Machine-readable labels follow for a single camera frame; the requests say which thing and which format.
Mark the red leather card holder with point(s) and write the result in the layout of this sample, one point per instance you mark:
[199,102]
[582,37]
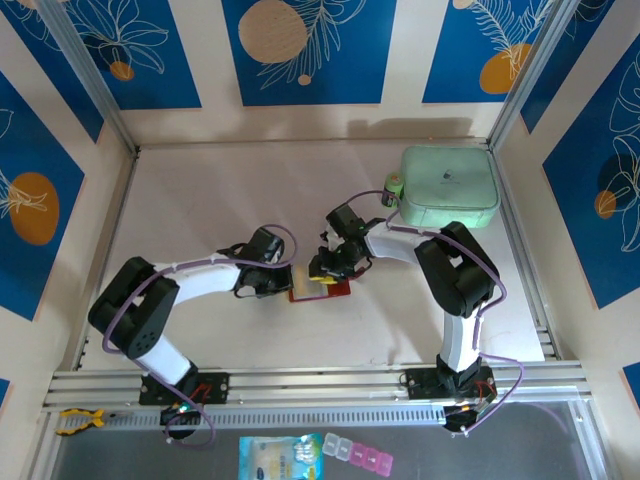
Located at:
[340,289]

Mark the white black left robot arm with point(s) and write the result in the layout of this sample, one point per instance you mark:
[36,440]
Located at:
[130,305]

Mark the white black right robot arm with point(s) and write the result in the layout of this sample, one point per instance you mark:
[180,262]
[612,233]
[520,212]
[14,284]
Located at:
[460,275]

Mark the small green bottle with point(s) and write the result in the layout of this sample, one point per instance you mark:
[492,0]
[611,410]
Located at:
[392,192]

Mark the mint green zip pouch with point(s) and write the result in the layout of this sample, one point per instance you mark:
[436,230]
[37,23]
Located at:
[450,190]

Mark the blue plastic packet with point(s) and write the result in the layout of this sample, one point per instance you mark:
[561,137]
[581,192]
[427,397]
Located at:
[270,460]

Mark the white and pink pill organizer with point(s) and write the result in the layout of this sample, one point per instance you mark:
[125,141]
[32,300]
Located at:
[357,452]

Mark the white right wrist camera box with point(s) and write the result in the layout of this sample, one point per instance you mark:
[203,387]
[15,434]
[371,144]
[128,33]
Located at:
[327,236]

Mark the aluminium mounting rail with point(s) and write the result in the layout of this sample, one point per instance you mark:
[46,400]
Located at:
[310,382]

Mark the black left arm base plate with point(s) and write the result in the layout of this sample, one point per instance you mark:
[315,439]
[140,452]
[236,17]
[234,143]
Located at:
[215,387]

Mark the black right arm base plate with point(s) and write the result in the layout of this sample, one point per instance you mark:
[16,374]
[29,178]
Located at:
[422,384]

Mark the aluminium table edge rail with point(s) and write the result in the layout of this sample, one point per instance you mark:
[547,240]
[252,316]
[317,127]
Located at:
[514,220]
[122,200]

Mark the aluminium frame post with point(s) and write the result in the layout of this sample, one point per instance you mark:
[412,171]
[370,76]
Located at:
[530,70]
[90,85]

